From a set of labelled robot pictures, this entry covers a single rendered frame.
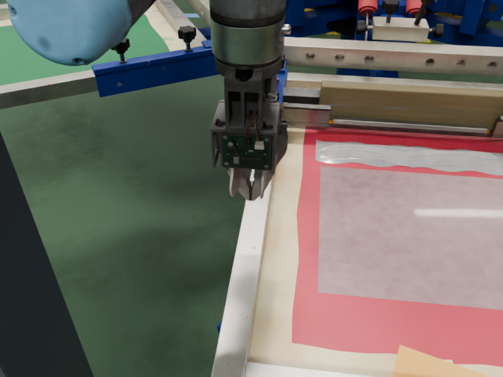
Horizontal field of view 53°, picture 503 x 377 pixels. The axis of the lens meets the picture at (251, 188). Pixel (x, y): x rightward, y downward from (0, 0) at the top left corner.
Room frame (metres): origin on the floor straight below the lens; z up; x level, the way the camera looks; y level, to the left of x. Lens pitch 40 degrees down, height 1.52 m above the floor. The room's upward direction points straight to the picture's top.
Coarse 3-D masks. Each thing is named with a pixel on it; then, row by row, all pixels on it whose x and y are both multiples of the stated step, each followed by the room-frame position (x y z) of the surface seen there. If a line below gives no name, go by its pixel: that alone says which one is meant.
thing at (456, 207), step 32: (448, 192) 0.67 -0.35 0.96; (480, 192) 0.67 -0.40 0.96; (448, 224) 0.59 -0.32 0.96; (480, 224) 0.59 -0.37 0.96; (448, 256) 0.52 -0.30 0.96; (480, 256) 0.52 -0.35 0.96; (448, 288) 0.46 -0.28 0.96; (480, 288) 0.46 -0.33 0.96; (448, 320) 0.41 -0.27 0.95; (480, 320) 0.41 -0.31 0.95; (480, 352) 0.36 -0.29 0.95
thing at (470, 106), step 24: (336, 96) 0.86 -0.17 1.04; (360, 96) 0.86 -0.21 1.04; (384, 96) 0.85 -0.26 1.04; (408, 96) 0.85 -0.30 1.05; (432, 96) 0.84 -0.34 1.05; (456, 96) 0.84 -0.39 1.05; (480, 96) 0.83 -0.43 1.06; (432, 120) 0.84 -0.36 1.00; (456, 120) 0.84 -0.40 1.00; (480, 120) 0.83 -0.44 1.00
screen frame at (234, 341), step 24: (264, 192) 0.63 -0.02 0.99; (264, 216) 0.57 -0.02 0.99; (240, 240) 0.52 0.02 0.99; (264, 240) 0.54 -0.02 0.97; (240, 264) 0.47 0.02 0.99; (240, 288) 0.43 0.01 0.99; (240, 312) 0.39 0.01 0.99; (240, 336) 0.36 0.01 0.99; (216, 360) 0.33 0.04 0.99; (240, 360) 0.33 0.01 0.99
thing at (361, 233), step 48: (384, 144) 0.82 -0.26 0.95; (336, 192) 0.67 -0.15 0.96; (384, 192) 0.67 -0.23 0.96; (336, 240) 0.56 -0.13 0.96; (384, 240) 0.56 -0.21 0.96; (336, 288) 0.46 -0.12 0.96; (384, 288) 0.46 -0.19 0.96; (432, 288) 0.46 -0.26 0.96; (336, 336) 0.38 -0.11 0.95; (384, 336) 0.38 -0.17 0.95; (432, 336) 0.38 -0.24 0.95
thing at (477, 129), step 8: (336, 120) 0.85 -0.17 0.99; (344, 120) 0.85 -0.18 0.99; (352, 120) 0.85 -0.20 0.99; (360, 120) 0.85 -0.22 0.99; (368, 120) 0.85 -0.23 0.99; (376, 120) 0.85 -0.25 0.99; (384, 120) 0.85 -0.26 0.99; (392, 120) 0.85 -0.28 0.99; (400, 120) 0.85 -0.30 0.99; (408, 120) 0.85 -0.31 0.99; (408, 128) 0.83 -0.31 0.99; (416, 128) 0.83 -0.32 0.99; (424, 128) 0.83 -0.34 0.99; (432, 128) 0.83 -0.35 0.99; (440, 128) 0.83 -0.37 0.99; (448, 128) 0.82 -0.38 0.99; (456, 128) 0.82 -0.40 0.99; (464, 128) 0.82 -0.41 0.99; (472, 128) 0.82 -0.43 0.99; (480, 128) 0.82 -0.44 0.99
